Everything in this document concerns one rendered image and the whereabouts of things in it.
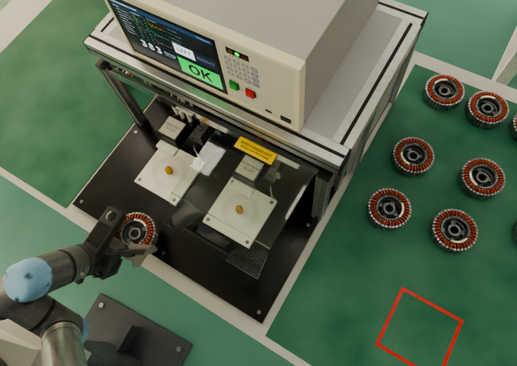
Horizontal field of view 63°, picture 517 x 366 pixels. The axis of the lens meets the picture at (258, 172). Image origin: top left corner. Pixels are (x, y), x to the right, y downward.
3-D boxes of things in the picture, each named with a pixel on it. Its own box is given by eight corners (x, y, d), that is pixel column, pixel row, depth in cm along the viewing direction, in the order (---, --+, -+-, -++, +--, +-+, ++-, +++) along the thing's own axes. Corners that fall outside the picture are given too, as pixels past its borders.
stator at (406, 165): (416, 136, 123) (420, 130, 119) (438, 167, 118) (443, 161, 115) (383, 151, 122) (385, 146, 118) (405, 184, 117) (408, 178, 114)
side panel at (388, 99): (353, 174, 120) (372, 116, 90) (344, 170, 121) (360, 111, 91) (394, 101, 128) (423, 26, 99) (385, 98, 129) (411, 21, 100)
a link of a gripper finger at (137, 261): (150, 264, 109) (116, 262, 103) (158, 244, 107) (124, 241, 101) (155, 271, 106) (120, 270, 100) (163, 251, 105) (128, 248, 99)
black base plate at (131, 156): (261, 324, 106) (261, 323, 104) (75, 206, 123) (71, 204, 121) (345, 174, 120) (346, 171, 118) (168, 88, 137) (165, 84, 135)
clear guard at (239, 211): (257, 279, 85) (255, 274, 79) (163, 223, 91) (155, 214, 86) (331, 153, 95) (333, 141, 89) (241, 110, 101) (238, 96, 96)
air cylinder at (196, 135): (203, 147, 125) (199, 138, 120) (183, 136, 127) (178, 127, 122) (213, 133, 126) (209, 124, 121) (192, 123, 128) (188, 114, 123)
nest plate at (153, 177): (176, 206, 118) (175, 204, 117) (135, 182, 122) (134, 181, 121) (205, 164, 123) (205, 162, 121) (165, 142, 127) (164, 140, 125)
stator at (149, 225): (141, 265, 107) (137, 262, 103) (108, 244, 110) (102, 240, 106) (167, 228, 110) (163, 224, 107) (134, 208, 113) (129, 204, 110)
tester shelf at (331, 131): (338, 176, 86) (341, 167, 81) (90, 54, 104) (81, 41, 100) (423, 26, 99) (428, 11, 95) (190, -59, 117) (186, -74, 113)
